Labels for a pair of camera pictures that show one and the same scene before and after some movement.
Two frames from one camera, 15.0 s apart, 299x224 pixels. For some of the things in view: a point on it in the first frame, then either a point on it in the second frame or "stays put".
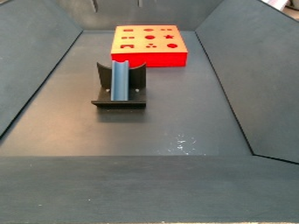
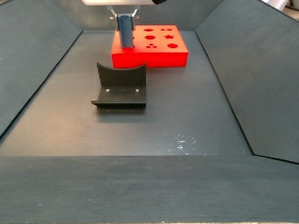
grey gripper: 95,5 to 116,3
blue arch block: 119,80 to 125,24
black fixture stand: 136,89 stays put
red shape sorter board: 153,45 stays put
